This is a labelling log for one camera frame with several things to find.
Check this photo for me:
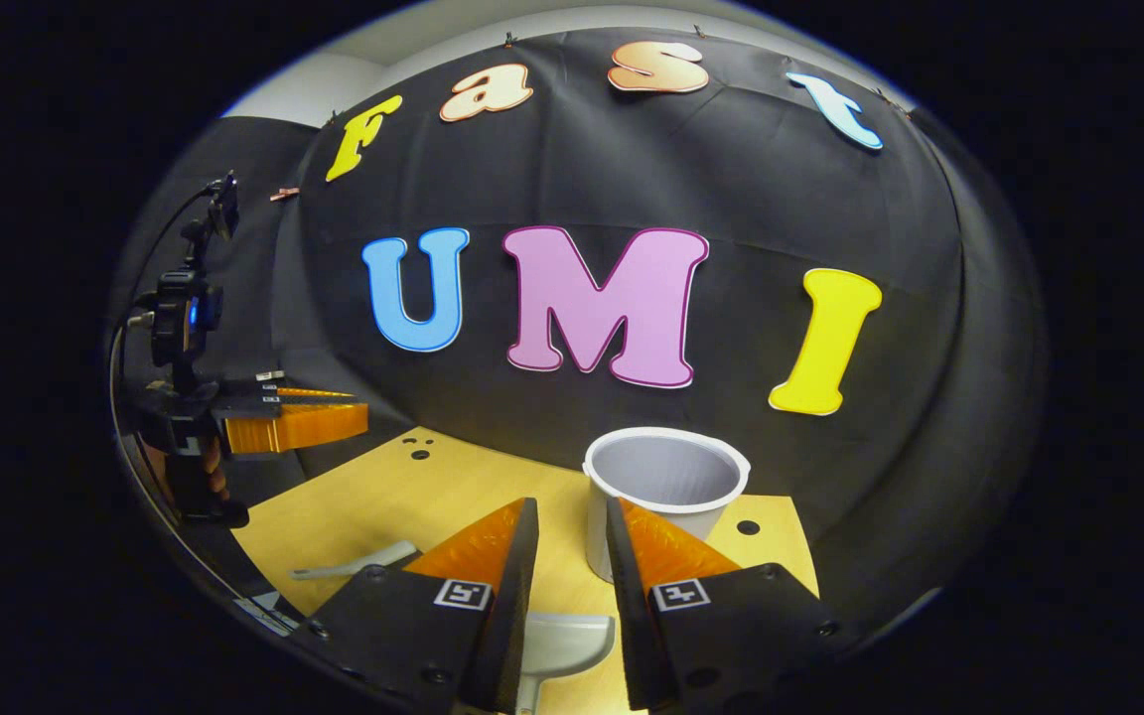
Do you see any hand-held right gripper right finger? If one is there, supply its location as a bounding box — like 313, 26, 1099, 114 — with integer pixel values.
605, 497, 843, 714

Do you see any small white broom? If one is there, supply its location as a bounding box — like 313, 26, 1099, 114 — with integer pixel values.
290, 540, 420, 582

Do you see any white dustpan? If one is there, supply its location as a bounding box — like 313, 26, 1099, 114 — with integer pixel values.
512, 613, 618, 715

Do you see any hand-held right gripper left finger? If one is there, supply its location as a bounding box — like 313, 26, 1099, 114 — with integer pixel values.
289, 497, 541, 715

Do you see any wooden desktop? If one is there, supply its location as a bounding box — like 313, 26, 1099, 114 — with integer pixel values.
231, 427, 821, 715

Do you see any grey ribbed garbage bin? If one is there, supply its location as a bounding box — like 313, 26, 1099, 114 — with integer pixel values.
583, 427, 752, 584

